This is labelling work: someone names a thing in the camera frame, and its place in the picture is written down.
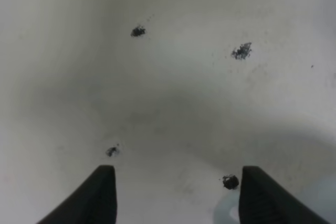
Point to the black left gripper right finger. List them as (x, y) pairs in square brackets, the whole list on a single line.
[(263, 200)]

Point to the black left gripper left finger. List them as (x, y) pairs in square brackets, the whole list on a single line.
[(94, 201)]

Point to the pale blue porcelain teapot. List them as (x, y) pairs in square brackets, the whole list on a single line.
[(226, 211)]

